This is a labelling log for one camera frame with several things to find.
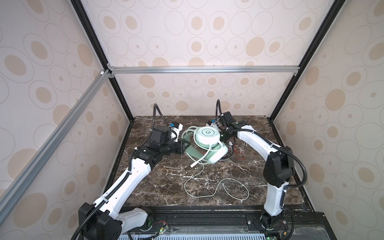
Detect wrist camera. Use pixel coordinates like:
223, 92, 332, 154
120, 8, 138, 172
206, 119, 220, 131
170, 122, 183, 142

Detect right black frame post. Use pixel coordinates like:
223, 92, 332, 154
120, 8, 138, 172
268, 0, 346, 123

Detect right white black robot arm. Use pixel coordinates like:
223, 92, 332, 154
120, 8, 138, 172
216, 112, 308, 217

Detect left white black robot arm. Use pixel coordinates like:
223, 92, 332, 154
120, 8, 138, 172
72, 122, 185, 240

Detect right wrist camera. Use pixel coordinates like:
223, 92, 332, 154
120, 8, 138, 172
206, 119, 220, 131

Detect left black frame post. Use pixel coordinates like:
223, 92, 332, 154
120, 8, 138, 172
70, 0, 134, 122

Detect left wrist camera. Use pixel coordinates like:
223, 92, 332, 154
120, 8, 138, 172
170, 122, 183, 142

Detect horizontal aluminium rail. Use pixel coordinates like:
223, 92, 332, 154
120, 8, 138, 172
110, 66, 300, 75

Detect black frame post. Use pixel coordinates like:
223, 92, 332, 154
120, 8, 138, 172
268, 0, 346, 123
70, 0, 134, 122

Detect left diagonal aluminium rail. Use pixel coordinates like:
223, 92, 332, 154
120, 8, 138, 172
1, 70, 111, 224

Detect mint green headphones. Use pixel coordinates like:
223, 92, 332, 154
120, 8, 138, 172
182, 126, 229, 168

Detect white black red headphones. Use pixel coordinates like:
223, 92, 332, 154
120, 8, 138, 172
221, 141, 235, 161

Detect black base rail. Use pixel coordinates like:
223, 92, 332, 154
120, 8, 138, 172
78, 205, 337, 240

